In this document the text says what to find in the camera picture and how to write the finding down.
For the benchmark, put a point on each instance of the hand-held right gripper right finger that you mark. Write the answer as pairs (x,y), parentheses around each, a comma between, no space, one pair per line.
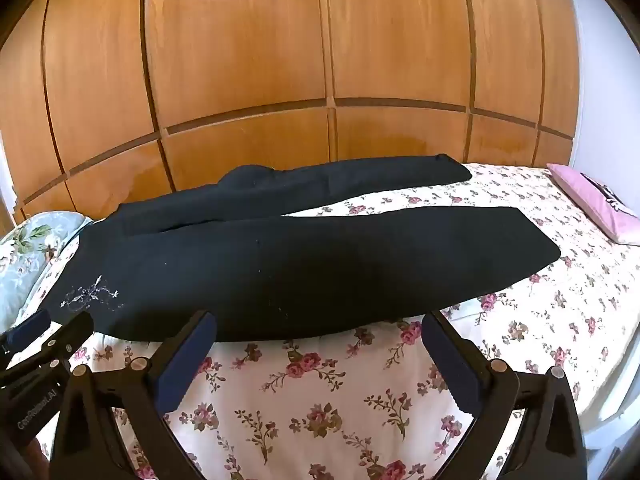
(450,365)

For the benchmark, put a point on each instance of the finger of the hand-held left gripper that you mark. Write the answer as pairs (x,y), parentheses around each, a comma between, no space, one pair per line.
(30,326)
(70,334)

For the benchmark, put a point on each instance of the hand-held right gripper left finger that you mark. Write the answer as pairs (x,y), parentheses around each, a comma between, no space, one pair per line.
(185,362)

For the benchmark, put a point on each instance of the black pants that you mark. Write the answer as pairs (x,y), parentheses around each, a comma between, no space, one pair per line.
(300,270)

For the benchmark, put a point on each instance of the light blue floral pillow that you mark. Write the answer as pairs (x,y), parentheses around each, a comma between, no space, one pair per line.
(25,260)

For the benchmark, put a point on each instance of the floral bedspread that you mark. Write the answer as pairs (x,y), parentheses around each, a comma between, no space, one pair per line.
(325,390)

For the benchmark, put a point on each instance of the pink pillow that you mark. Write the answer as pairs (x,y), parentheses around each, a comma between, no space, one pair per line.
(582,192)

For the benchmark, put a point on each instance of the dark patterned cloth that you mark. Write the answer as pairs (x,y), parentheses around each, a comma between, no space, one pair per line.
(607,196)

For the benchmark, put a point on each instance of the wooden wardrobe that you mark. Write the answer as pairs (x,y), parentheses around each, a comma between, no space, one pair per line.
(250,60)

